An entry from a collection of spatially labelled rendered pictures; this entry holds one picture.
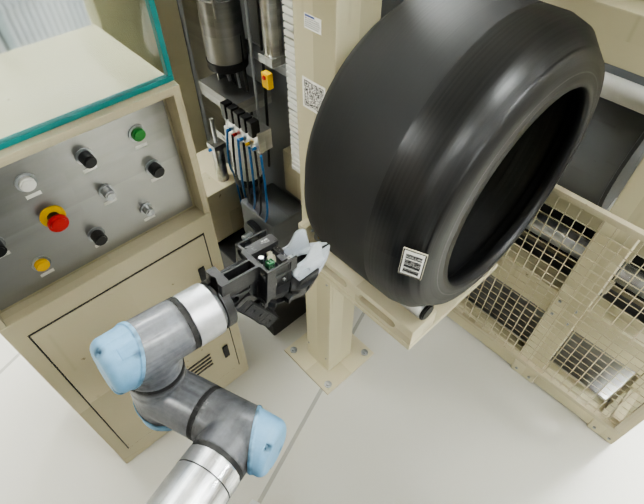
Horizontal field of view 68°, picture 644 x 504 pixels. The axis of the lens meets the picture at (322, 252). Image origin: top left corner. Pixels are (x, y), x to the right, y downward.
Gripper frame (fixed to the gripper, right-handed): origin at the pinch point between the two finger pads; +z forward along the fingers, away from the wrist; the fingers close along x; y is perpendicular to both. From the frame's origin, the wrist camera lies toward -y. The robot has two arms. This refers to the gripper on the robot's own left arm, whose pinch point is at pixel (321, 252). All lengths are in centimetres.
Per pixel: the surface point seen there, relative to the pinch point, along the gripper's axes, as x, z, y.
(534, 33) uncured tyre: -7.1, 31.1, 30.3
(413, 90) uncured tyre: 0.9, 16.4, 22.3
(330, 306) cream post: 28, 39, -71
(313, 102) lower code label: 34.6, 29.3, 2.2
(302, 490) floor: 2, 7, -122
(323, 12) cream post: 31.4, 27.0, 22.4
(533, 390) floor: -33, 98, -111
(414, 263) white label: -11.0, 9.9, 0.0
